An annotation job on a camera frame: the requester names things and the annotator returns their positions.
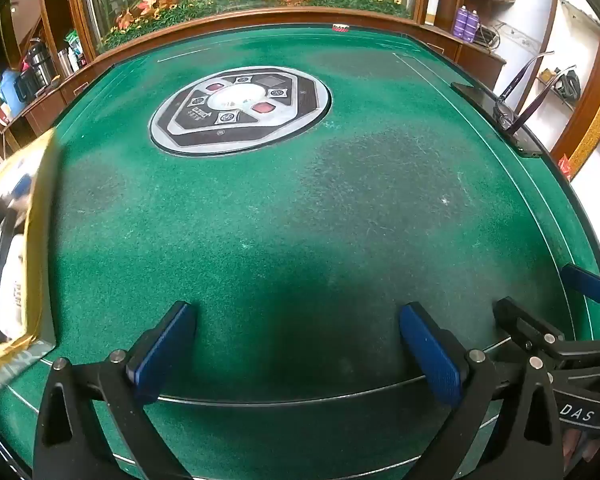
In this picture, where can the red packet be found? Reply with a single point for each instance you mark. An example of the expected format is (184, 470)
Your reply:
(565, 167)

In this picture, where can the black smartphone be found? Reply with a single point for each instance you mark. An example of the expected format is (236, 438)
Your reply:
(480, 100)

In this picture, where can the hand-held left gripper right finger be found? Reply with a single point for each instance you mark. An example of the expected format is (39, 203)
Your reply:
(430, 355)

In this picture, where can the wooden sideboard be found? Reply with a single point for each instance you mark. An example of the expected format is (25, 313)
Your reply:
(40, 105)

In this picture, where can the black thermos jug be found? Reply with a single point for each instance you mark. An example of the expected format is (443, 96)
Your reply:
(40, 60)

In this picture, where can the gold cardboard box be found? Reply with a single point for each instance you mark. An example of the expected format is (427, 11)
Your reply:
(35, 240)

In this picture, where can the green packet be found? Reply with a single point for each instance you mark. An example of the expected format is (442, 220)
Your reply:
(72, 40)

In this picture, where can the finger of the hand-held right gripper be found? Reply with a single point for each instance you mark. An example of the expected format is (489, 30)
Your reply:
(520, 317)
(585, 282)

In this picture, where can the wooden cabinet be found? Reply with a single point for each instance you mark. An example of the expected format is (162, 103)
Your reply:
(480, 65)

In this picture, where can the blue plastic container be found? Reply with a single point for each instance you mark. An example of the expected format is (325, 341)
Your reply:
(11, 92)

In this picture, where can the black eyeglasses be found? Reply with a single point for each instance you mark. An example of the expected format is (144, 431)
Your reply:
(504, 117)

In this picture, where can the small wall shelf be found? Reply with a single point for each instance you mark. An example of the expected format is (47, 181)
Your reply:
(555, 96)

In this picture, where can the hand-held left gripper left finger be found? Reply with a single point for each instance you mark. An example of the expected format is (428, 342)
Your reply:
(165, 350)

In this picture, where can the small red white item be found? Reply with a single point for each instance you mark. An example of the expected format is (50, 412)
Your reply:
(340, 27)

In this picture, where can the purple spray can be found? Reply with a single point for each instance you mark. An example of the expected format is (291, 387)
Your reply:
(473, 25)
(462, 22)

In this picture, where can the silver metal cup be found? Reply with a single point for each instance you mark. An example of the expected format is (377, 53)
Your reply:
(67, 60)

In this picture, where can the round table control panel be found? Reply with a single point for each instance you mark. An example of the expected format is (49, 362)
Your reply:
(240, 110)

